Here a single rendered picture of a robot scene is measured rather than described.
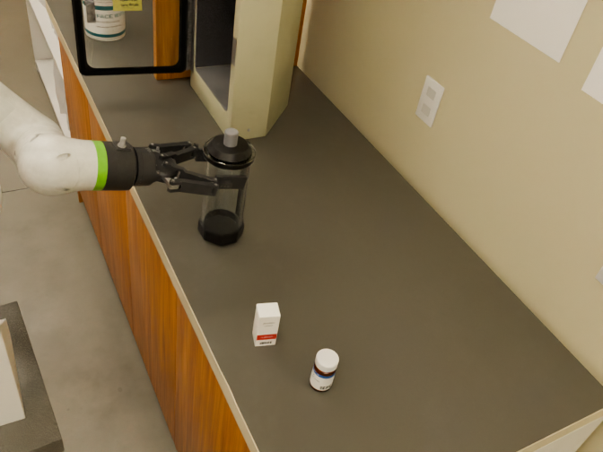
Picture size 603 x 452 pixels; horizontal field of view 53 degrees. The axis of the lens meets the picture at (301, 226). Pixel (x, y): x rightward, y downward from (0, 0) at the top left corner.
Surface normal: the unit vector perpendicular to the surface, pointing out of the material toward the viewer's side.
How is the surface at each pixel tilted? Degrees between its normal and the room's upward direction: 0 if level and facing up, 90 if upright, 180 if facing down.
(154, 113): 0
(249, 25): 90
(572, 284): 90
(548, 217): 90
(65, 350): 0
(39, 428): 0
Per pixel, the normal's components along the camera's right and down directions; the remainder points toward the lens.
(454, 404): 0.15, -0.74
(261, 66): 0.45, 0.64
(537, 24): -0.88, 0.21
